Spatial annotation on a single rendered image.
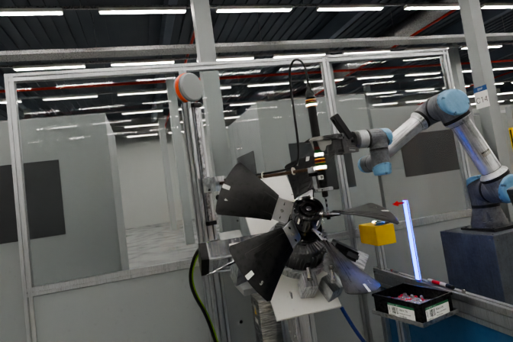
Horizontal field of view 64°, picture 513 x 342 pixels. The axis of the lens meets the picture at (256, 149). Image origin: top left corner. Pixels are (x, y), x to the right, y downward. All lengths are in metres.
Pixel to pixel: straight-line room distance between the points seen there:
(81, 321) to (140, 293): 0.30
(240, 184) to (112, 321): 1.03
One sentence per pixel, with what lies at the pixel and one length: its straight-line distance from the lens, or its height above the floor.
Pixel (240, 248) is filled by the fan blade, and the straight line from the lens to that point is 1.43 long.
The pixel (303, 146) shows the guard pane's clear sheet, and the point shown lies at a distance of 2.40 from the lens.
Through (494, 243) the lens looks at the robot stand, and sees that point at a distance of 1.96.
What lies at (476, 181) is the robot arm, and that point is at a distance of 2.08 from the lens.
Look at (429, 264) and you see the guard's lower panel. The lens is 2.77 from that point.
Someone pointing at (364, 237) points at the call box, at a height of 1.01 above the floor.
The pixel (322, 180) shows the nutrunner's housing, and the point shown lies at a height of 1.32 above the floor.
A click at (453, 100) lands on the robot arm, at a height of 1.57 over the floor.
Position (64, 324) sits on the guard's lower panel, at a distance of 2.33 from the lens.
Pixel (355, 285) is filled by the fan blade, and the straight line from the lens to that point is 1.46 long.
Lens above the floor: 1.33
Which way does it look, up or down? 5 degrees up
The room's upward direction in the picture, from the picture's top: 8 degrees counter-clockwise
